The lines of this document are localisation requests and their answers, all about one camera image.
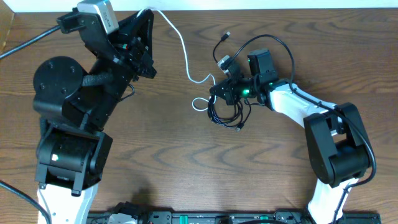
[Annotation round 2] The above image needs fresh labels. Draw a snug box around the white USB cable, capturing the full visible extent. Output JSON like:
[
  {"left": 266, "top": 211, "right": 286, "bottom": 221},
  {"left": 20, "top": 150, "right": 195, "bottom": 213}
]
[{"left": 136, "top": 7, "right": 218, "bottom": 112}]

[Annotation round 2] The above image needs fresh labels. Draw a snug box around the black USB cable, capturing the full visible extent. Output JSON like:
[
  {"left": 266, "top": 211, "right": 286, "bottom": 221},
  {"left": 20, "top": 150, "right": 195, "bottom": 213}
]
[{"left": 206, "top": 30, "right": 252, "bottom": 133}]

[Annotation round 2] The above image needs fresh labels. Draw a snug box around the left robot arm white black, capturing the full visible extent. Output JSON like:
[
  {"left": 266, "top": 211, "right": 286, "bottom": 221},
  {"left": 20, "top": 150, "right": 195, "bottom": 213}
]
[{"left": 33, "top": 9, "right": 156, "bottom": 223}]

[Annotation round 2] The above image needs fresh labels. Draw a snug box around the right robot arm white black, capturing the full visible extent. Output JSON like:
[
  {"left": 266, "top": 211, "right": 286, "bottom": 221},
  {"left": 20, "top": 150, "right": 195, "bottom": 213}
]
[{"left": 208, "top": 49, "right": 376, "bottom": 223}]

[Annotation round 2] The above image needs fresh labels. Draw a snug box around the cardboard panel at left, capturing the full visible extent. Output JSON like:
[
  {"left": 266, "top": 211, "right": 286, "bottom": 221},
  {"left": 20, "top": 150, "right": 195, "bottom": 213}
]
[{"left": 0, "top": 0, "right": 15, "bottom": 53}]

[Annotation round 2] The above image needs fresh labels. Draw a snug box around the black left camera cable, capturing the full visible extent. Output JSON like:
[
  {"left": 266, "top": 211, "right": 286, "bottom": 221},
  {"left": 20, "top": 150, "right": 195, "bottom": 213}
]
[{"left": 0, "top": 24, "right": 62, "bottom": 60}]

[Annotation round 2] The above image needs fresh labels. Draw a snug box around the black camera cable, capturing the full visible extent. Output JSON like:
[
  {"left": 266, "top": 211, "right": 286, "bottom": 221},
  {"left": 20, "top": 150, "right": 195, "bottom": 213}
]
[
  {"left": 229, "top": 34, "right": 377, "bottom": 224},
  {"left": 0, "top": 24, "right": 62, "bottom": 60}
]

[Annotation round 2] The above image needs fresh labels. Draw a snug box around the black right camera cable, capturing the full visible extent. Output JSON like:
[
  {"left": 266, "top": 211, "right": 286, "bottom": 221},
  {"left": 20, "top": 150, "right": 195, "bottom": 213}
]
[{"left": 229, "top": 34, "right": 377, "bottom": 224}]

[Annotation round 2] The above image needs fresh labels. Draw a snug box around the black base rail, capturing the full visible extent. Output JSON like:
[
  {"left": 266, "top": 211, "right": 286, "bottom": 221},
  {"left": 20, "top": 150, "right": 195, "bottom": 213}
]
[{"left": 86, "top": 202, "right": 382, "bottom": 224}]

